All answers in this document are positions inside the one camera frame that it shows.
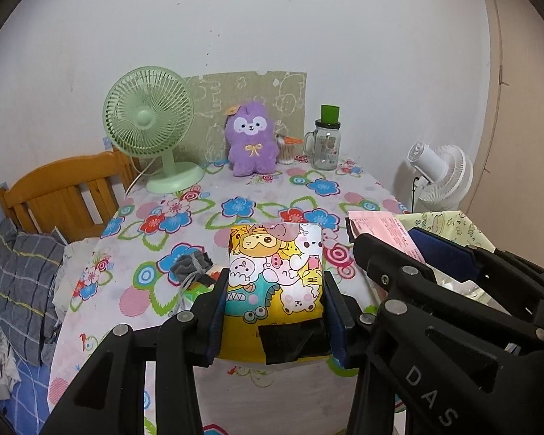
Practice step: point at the white crumpled cloth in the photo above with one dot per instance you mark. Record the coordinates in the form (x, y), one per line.
(0, 362)

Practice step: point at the small cotton swab jar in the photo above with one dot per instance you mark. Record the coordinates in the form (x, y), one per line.
(286, 152)

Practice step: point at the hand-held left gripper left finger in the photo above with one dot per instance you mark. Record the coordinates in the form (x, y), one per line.
(217, 312)

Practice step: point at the glass mug jar green lid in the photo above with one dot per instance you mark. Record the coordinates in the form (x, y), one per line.
(324, 145)

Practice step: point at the floral tablecloth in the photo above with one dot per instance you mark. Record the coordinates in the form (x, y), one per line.
(263, 199)

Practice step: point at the yellow fabric storage box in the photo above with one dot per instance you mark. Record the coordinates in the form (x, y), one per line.
(453, 226)

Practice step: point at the cartoon print tissue pack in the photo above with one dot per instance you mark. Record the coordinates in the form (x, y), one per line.
(272, 272)

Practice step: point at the purple plush toy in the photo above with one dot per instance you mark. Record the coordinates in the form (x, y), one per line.
(251, 149)

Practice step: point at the blue bed sheet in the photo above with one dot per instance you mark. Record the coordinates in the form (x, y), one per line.
(27, 394)

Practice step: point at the wooden bed headboard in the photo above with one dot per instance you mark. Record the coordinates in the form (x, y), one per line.
(50, 181)

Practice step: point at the beige door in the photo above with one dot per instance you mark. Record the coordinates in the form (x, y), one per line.
(526, 99)

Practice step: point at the green desk fan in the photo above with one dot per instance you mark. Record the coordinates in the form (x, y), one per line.
(145, 118)

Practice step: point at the white bed cloth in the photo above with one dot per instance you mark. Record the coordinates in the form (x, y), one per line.
(72, 263)

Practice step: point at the green patterned board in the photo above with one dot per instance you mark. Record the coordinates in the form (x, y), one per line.
(263, 88)

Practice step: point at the green packet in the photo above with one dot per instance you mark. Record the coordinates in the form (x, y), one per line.
(199, 291)

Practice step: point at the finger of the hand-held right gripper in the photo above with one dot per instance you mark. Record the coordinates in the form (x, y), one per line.
(376, 258)
(439, 253)

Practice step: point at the pink paper receipt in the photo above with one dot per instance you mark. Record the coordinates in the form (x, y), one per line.
(385, 226)

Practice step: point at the grey plaid pillow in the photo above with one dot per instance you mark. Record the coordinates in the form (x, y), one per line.
(18, 281)

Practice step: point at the white standing fan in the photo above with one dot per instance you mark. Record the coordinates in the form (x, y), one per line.
(449, 176)

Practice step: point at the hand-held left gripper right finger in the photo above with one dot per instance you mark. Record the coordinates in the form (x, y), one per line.
(337, 321)

